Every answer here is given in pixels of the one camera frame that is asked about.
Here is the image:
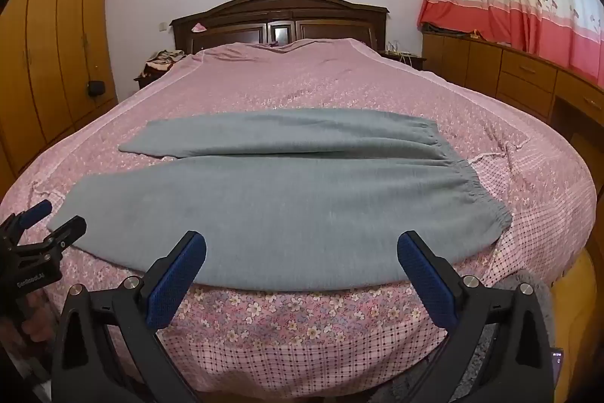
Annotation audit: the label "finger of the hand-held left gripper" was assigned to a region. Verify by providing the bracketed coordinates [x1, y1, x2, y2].
[0, 200, 53, 244]
[29, 216, 88, 253]

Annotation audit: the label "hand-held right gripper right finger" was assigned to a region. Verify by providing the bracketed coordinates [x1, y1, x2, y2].
[396, 230, 555, 403]

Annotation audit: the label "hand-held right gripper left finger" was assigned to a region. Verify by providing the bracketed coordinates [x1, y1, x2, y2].
[49, 230, 207, 403]

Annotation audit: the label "grey pants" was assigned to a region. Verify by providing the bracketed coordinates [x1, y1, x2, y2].
[47, 108, 513, 293]

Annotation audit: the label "small device screen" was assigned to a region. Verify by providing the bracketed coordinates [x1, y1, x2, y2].
[551, 349, 565, 386]

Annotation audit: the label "wooden wardrobe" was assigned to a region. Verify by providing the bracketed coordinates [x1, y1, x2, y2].
[0, 0, 119, 179]

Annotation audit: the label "dark wooden nightstand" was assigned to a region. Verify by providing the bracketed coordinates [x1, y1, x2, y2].
[380, 50, 426, 71]
[133, 68, 167, 90]

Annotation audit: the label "low wooden cabinet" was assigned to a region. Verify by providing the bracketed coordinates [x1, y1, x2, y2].
[421, 30, 604, 179]

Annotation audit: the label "pink floral bed blanket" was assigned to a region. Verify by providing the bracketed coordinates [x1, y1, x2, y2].
[0, 39, 598, 395]

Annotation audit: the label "dark wooden headboard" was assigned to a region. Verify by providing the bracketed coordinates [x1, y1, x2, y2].
[170, 0, 390, 54]

